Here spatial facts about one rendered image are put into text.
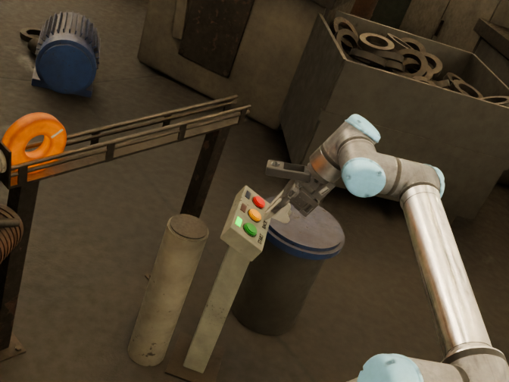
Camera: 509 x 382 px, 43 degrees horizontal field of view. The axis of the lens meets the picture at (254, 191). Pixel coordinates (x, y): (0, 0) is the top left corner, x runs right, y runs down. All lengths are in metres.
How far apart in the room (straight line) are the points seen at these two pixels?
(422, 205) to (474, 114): 1.82
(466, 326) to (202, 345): 1.04
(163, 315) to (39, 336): 0.41
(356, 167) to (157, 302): 0.78
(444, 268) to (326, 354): 1.18
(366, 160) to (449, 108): 1.74
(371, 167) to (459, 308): 0.37
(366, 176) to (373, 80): 1.56
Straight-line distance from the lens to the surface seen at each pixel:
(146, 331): 2.01
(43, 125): 1.60
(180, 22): 3.78
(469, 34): 4.68
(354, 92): 2.97
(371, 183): 1.45
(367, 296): 2.78
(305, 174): 1.60
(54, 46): 3.26
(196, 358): 2.10
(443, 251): 1.33
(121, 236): 2.56
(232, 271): 1.86
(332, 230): 2.22
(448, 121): 3.18
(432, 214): 1.40
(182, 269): 1.83
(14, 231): 1.69
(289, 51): 3.57
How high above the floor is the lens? 1.55
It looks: 30 degrees down
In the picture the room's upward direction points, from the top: 21 degrees clockwise
